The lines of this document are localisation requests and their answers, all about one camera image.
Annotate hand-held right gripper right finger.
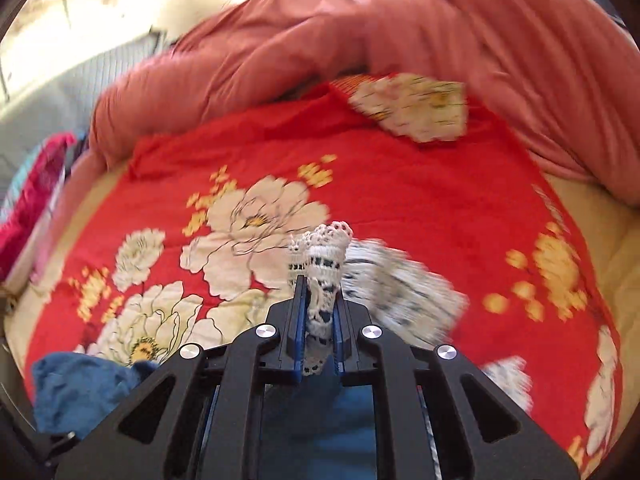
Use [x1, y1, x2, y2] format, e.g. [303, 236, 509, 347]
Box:
[332, 296, 581, 480]

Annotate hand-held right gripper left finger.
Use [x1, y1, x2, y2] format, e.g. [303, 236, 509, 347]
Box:
[52, 275, 311, 480]

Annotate blue denim pants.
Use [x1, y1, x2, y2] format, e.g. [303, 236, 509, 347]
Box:
[32, 220, 470, 480]

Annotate red floral blanket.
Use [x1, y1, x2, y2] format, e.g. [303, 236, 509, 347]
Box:
[22, 74, 626, 476]

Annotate pink padded bed edge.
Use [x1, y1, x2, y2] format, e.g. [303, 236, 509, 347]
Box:
[30, 152, 108, 286]

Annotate terracotta duvet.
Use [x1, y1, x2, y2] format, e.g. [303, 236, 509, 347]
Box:
[89, 0, 640, 206]

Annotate pink patterned cloth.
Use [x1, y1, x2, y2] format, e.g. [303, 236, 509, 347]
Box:
[0, 132, 78, 281]

